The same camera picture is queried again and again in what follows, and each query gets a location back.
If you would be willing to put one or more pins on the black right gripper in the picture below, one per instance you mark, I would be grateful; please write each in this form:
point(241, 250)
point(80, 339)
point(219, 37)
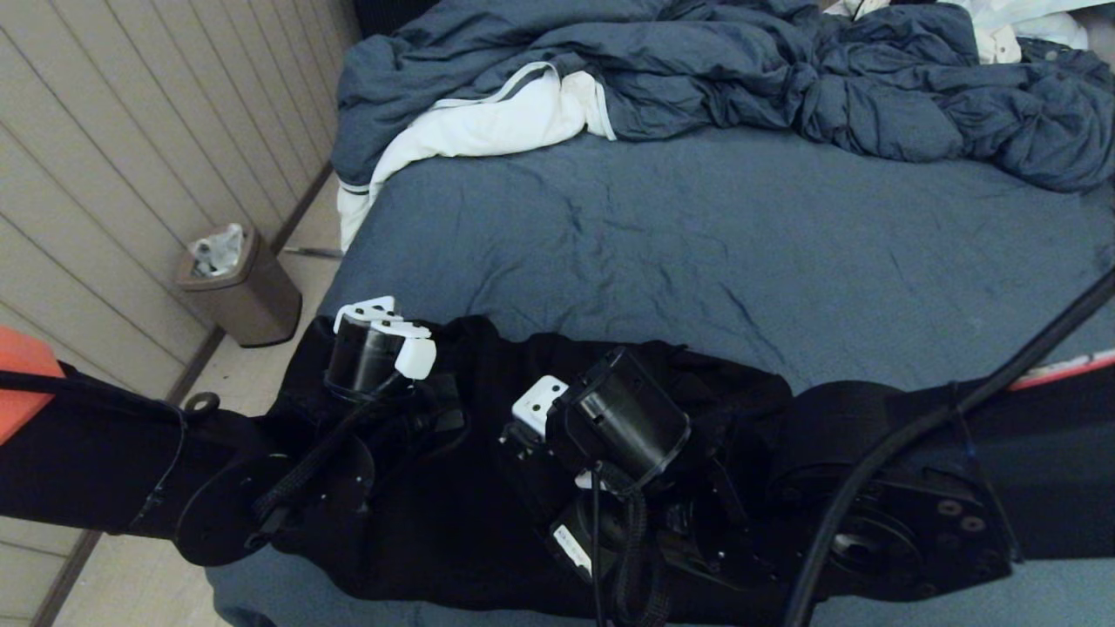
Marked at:
point(592, 531)

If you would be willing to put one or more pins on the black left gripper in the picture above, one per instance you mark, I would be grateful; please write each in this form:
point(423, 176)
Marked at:
point(440, 405)

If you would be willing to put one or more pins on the black zip hoodie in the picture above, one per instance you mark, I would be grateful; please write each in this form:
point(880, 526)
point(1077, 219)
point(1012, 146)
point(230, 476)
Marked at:
point(453, 505)

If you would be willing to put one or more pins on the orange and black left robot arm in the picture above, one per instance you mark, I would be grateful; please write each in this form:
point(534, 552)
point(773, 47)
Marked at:
point(104, 470)

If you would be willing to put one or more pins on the grey metal rod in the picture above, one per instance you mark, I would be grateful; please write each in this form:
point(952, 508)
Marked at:
point(314, 252)

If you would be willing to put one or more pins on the beige trash bin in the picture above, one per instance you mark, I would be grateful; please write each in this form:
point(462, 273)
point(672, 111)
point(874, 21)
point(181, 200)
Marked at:
point(248, 296)

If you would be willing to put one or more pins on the clear plastic bin bag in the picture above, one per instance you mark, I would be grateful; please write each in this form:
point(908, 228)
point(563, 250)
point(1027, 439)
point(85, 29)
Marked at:
point(216, 251)

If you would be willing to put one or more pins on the white garment with grey stripe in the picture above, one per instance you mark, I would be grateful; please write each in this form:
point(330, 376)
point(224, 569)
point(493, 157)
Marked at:
point(488, 122)

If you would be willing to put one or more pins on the blue bed sheet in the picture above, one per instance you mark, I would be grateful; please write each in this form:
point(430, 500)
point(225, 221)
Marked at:
point(740, 244)

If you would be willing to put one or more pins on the black headboard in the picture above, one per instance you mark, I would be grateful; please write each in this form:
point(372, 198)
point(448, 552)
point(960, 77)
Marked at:
point(383, 13)

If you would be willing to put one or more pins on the rumpled blue duvet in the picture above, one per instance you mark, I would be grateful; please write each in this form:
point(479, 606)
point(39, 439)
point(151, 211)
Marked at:
point(697, 61)

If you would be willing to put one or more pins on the cream rumpled garment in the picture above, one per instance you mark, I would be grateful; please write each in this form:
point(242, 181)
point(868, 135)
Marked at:
point(1002, 43)

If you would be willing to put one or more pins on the white pillow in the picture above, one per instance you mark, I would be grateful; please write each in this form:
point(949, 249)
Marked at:
point(1041, 26)

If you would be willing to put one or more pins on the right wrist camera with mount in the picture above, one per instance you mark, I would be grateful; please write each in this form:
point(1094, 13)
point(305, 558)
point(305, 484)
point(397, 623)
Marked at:
point(536, 409)

